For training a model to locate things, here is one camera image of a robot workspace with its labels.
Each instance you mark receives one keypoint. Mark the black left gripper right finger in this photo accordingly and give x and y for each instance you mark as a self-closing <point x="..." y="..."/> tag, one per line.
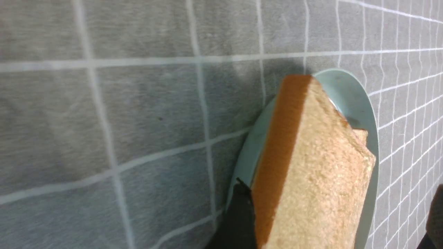
<point x="433" y="238"/>

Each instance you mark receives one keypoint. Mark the grey checked tablecloth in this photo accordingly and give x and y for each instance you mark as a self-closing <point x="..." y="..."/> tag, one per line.
<point x="122" y="120"/>

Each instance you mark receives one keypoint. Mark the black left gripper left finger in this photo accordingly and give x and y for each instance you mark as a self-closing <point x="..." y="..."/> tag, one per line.
<point x="237" y="230"/>

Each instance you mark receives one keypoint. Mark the light green plate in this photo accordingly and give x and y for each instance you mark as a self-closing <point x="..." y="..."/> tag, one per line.
<point x="349" y="97"/>

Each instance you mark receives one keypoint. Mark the toasted bread slice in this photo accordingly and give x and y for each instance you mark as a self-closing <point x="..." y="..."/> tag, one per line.
<point x="310" y="185"/>

